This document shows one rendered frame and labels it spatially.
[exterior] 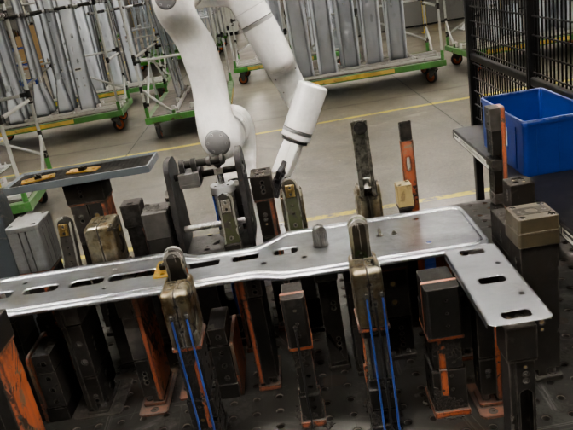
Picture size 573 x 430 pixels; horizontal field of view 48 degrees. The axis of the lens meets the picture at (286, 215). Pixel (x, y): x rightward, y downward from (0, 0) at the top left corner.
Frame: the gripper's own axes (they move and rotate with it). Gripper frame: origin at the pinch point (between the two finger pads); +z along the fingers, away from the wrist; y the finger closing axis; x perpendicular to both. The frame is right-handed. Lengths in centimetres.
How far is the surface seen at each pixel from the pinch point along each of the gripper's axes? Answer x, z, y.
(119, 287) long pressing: -16, 18, 59
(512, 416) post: 60, 4, 76
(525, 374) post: 59, -4, 77
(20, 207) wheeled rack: -217, 138, -248
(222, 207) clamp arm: -4.8, -0.7, 38.6
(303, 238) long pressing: 15.2, -1.5, 41.2
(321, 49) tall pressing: -101, -42, -636
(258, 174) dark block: -0.9, -9.1, 30.5
